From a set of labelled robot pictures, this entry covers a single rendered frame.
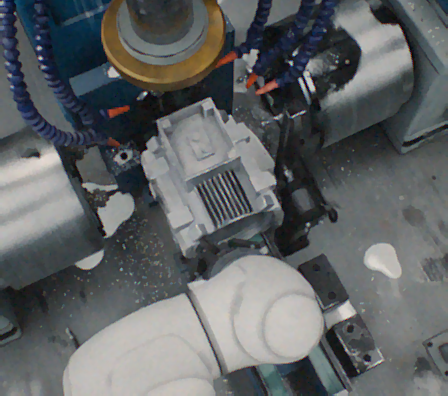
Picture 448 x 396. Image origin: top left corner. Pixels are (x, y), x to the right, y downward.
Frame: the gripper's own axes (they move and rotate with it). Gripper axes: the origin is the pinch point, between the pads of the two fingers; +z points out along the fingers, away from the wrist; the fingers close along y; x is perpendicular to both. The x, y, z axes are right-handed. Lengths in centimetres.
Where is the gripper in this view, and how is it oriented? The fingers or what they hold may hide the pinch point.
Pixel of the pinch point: (210, 249)
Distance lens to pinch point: 112.1
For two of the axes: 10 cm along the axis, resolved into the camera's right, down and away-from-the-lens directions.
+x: 3.9, 9.1, 1.8
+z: -2.2, -1.0, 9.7
